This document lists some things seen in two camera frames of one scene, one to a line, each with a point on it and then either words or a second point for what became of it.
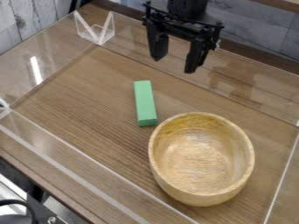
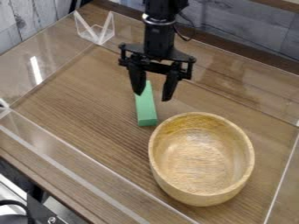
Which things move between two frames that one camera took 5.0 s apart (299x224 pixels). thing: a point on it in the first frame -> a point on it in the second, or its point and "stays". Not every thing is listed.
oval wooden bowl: [201, 156] stays
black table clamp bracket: [42, 213] stays
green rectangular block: [145, 104] stays
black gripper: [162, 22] -> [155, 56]
